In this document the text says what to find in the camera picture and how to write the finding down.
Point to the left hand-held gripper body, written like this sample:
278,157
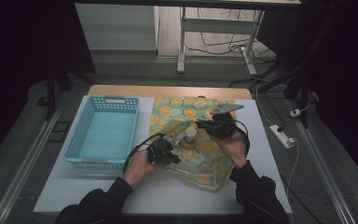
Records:
160,151

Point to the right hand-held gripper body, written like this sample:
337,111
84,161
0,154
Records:
225,124

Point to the small white-lidded jar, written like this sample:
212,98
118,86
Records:
190,137

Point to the orange print cloth bag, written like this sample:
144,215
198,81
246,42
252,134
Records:
199,168

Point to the blue plastic basket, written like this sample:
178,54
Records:
90,149

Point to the person's left hand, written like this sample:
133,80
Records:
140,166

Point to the person's right hand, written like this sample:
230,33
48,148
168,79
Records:
234,149

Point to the white table mat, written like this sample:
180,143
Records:
261,161

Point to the white power strip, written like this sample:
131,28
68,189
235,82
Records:
282,137

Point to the white plug adapter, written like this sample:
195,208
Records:
295,113

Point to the black metal stand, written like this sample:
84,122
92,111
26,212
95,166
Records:
304,93
51,90

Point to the white-legged desk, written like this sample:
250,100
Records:
217,25

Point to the white panel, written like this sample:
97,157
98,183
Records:
115,28

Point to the aluminium rail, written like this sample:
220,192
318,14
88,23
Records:
323,168
24,168

